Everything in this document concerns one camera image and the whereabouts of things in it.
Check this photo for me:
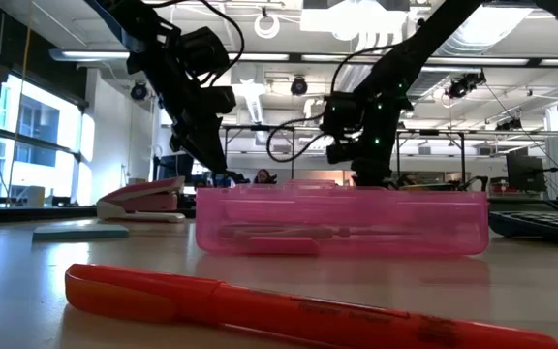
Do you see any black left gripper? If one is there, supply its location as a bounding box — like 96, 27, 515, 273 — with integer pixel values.
155, 26, 232, 175

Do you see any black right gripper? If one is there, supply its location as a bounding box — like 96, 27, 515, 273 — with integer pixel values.
321, 89, 414, 188

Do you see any pink translucent pencil case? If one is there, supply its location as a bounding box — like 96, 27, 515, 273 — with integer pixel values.
195, 179, 491, 257

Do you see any blue sticky note pad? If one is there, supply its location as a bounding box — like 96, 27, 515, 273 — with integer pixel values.
31, 223, 131, 242

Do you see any orange highlighter pen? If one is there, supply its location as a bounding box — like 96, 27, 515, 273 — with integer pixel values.
64, 263, 558, 349

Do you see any black monitor on arm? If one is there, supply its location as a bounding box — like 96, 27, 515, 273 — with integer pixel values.
505, 146, 547, 194

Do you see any dark background monitor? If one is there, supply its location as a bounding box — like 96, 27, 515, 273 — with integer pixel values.
154, 152, 196, 183

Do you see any person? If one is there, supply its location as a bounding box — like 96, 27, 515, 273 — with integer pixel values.
253, 168, 278, 185

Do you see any round black ceiling device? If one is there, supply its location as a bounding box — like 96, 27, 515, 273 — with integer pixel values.
290, 76, 309, 97
130, 80, 148, 102

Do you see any pink and white stapler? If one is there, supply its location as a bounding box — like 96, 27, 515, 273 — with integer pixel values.
96, 175, 187, 224

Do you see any black calculator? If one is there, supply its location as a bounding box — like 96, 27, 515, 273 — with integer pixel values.
487, 208, 558, 245

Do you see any white box by window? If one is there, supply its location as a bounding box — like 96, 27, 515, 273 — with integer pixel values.
25, 185, 47, 209

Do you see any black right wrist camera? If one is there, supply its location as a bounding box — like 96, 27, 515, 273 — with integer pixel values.
325, 139, 358, 165

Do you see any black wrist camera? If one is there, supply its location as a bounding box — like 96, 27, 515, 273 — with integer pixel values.
325, 139, 358, 165
196, 85, 237, 116

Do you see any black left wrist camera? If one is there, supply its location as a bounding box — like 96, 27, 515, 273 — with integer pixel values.
196, 85, 237, 116

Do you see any black background frame rig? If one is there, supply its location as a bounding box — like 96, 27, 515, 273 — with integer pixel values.
220, 124, 295, 180
394, 128, 468, 184

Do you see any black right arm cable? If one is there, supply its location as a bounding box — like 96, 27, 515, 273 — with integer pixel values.
264, 42, 409, 164

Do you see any white coiled ceiling cable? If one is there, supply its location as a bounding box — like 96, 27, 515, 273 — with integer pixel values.
253, 13, 281, 40

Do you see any black ceiling camera cluster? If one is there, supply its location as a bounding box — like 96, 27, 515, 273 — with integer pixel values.
445, 70, 487, 101

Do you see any silver ventilation duct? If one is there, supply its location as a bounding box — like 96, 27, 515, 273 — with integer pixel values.
431, 4, 537, 57

